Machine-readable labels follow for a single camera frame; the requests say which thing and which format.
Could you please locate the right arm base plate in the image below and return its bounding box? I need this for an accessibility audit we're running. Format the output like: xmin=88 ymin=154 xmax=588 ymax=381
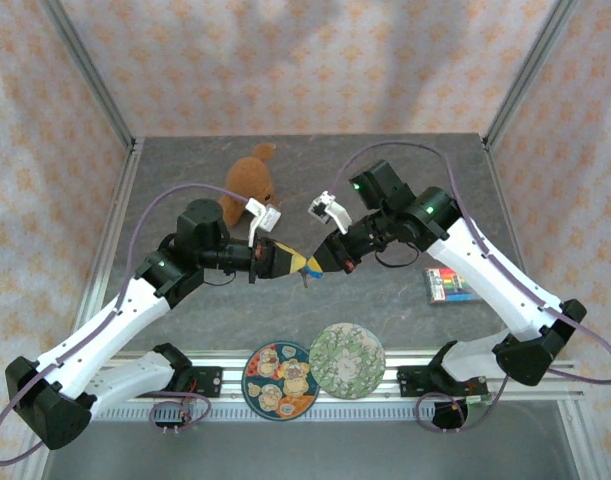
xmin=397 ymin=364 xmax=436 ymax=399

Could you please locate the left aluminium side rail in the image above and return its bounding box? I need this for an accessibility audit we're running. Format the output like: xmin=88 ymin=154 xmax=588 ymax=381
xmin=72 ymin=137 xmax=145 ymax=354

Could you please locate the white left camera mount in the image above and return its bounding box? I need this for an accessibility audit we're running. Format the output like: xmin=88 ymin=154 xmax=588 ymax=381
xmin=244 ymin=197 xmax=271 ymax=249

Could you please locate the aluminium side rail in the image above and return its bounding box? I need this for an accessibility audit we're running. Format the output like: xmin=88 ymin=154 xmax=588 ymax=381
xmin=482 ymin=134 xmax=529 ymax=274
xmin=72 ymin=137 xmax=145 ymax=354

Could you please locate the right aluminium side rail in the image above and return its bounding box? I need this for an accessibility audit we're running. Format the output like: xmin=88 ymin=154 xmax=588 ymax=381
xmin=482 ymin=134 xmax=529 ymax=274

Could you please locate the aluminium frame post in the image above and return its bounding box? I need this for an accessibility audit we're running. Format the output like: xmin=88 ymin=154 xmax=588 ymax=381
xmin=482 ymin=0 xmax=584 ymax=149
xmin=39 ymin=0 xmax=139 ymax=151

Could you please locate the base cable loop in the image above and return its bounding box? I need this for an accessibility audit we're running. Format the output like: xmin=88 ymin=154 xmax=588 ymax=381
xmin=415 ymin=374 xmax=510 ymax=434
xmin=148 ymin=391 xmax=213 ymax=436

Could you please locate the blue cartoon coaster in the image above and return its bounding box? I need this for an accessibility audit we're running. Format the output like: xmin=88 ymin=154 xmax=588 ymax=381
xmin=241 ymin=340 xmax=320 ymax=421

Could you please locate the right base cable loop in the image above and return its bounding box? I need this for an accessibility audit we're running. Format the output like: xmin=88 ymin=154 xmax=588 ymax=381
xmin=415 ymin=374 xmax=510 ymax=434

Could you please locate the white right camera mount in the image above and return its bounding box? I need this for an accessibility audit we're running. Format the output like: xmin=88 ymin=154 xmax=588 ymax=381
xmin=322 ymin=189 xmax=354 ymax=235

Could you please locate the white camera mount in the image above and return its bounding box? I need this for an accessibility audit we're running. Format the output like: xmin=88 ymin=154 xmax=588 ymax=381
xmin=244 ymin=197 xmax=271 ymax=249
xmin=322 ymin=189 xmax=354 ymax=235

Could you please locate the left base cable loop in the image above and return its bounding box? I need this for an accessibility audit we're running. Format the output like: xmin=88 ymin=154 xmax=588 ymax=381
xmin=148 ymin=391 xmax=213 ymax=436

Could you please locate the left aluminium frame post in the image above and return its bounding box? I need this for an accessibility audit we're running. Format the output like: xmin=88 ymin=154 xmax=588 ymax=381
xmin=39 ymin=0 xmax=139 ymax=151

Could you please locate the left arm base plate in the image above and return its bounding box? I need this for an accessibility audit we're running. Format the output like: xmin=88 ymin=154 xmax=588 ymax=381
xmin=187 ymin=364 xmax=224 ymax=400

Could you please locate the brown plush toy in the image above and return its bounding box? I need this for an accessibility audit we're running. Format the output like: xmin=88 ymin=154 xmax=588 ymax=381
xmin=218 ymin=143 xmax=281 ymax=229

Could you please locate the right aluminium frame post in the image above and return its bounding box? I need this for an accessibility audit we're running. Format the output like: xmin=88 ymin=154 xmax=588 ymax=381
xmin=482 ymin=0 xmax=584 ymax=149

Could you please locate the crayon box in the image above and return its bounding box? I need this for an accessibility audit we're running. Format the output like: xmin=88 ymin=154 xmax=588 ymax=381
xmin=423 ymin=267 xmax=479 ymax=306

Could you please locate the green floral coaster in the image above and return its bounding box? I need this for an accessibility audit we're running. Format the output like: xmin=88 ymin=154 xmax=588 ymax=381
xmin=308 ymin=322 xmax=388 ymax=401

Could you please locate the slotted cable duct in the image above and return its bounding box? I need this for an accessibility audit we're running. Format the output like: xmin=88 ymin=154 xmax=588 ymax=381
xmin=92 ymin=405 xmax=436 ymax=422

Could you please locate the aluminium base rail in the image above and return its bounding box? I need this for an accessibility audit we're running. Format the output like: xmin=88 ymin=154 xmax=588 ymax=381
xmin=92 ymin=349 xmax=586 ymax=409

